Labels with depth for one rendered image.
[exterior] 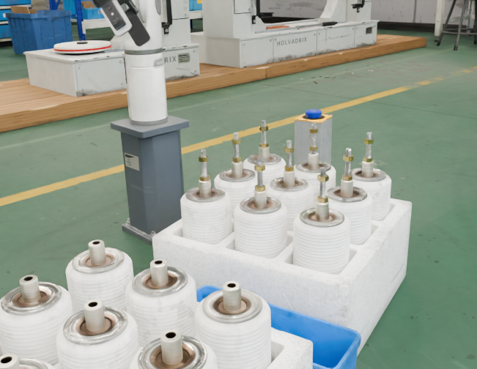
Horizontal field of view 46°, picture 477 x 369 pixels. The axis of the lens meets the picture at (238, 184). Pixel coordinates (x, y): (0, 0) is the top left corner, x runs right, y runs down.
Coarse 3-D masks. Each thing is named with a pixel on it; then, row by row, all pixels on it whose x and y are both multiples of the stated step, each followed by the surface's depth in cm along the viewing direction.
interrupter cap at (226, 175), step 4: (244, 168) 118; (224, 172) 117; (228, 172) 117; (244, 172) 117; (248, 172) 116; (252, 172) 116; (220, 176) 114; (224, 176) 114; (228, 176) 114; (244, 176) 115; (248, 176) 114; (252, 176) 113; (224, 180) 113; (228, 180) 112; (232, 180) 112; (236, 180) 112; (240, 180) 112; (244, 180) 112; (248, 180) 112
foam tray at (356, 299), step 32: (384, 224) 108; (160, 256) 106; (192, 256) 102; (224, 256) 98; (256, 256) 97; (288, 256) 97; (352, 256) 100; (384, 256) 104; (256, 288) 97; (288, 288) 93; (320, 288) 90; (352, 288) 90; (384, 288) 108; (352, 320) 92
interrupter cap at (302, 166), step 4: (320, 160) 122; (296, 164) 120; (300, 164) 120; (304, 164) 120; (320, 164) 120; (324, 164) 120; (328, 164) 119; (296, 168) 118; (300, 168) 118; (304, 168) 117; (308, 168) 118; (316, 168) 118; (328, 168) 117; (308, 172) 116; (312, 172) 116; (316, 172) 115
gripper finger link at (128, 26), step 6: (114, 0) 65; (120, 6) 65; (102, 12) 65; (120, 12) 65; (126, 18) 65; (126, 24) 65; (114, 30) 65; (120, 30) 65; (126, 30) 65; (120, 36) 66
